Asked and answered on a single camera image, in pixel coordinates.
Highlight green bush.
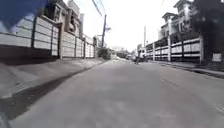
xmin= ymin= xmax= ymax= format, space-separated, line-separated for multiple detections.
xmin=97 ymin=47 xmax=113 ymax=61

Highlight vehicle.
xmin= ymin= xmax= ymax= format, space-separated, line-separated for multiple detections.
xmin=132 ymin=48 xmax=148 ymax=64

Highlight wooden utility pole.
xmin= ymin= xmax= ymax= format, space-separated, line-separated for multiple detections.
xmin=100 ymin=14 xmax=108 ymax=50

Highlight grey concrete road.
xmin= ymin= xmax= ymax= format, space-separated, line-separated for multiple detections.
xmin=0 ymin=59 xmax=224 ymax=128

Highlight thin grey pole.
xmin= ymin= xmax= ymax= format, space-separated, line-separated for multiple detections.
xmin=143 ymin=25 xmax=147 ymax=51

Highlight tan building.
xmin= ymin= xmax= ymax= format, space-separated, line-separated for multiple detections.
xmin=43 ymin=0 xmax=86 ymax=35

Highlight raised concrete pavement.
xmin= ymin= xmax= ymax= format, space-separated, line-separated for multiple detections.
xmin=0 ymin=58 xmax=106 ymax=100

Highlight pale multi-storey building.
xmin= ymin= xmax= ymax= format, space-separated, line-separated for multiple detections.
xmin=158 ymin=0 xmax=198 ymax=43

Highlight white panel fence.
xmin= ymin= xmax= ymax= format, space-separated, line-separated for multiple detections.
xmin=145 ymin=35 xmax=205 ymax=64

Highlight concrete kerb strip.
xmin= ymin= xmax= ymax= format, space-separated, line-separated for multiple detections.
xmin=149 ymin=59 xmax=224 ymax=80

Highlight dark tree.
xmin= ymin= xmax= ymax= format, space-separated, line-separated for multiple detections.
xmin=193 ymin=0 xmax=224 ymax=65

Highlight overhead wires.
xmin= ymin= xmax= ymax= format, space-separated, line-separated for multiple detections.
xmin=91 ymin=0 xmax=108 ymax=18

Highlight white panel wall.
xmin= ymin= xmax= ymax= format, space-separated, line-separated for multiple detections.
xmin=0 ymin=14 xmax=96 ymax=63

